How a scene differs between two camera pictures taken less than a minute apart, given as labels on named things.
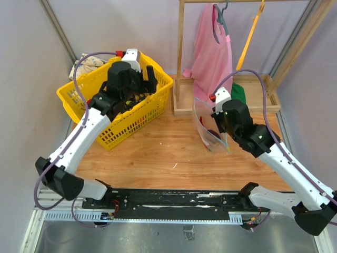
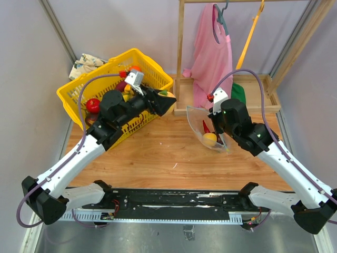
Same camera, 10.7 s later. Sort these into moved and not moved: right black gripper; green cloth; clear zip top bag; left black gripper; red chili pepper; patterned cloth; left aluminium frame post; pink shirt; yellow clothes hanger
Moved: left black gripper; clear zip top bag; red chili pepper
Not moved: yellow clothes hanger; right black gripper; pink shirt; patterned cloth; left aluminium frame post; green cloth
